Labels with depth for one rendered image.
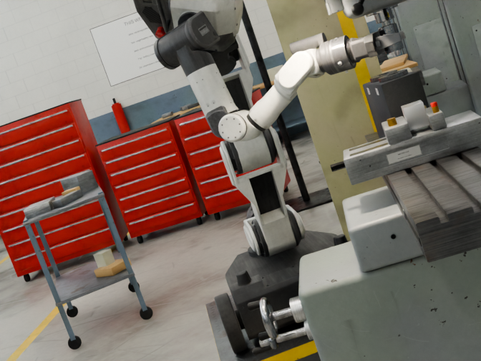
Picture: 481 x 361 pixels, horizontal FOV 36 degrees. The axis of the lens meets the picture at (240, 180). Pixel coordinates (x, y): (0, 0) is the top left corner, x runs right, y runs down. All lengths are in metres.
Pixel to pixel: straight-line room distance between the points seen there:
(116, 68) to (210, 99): 9.27
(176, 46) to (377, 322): 0.91
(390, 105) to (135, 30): 9.15
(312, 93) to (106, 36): 7.87
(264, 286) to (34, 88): 9.50
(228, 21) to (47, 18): 9.47
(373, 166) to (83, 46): 9.72
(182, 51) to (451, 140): 0.75
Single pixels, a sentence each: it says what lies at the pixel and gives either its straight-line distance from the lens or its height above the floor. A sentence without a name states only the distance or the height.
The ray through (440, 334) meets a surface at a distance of 1.94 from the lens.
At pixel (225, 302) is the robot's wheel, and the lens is 2.44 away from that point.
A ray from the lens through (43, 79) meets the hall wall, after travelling 11.64.
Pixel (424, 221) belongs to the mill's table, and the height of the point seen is 0.92.
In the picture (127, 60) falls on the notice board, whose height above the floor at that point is 1.84.
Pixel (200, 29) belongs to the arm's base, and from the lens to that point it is 2.07.
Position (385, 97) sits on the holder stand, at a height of 1.06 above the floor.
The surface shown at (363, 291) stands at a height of 0.67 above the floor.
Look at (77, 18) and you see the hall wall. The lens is 11.44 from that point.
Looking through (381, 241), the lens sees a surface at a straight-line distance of 1.83.
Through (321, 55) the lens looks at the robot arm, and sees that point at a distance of 1.94.
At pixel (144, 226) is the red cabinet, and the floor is 0.15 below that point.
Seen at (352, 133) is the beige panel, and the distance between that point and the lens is 3.69.
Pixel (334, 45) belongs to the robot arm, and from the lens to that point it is 1.94.
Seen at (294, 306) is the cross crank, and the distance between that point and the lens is 2.03.
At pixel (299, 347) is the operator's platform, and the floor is 0.39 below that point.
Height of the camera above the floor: 1.31
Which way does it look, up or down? 9 degrees down
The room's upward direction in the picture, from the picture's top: 19 degrees counter-clockwise
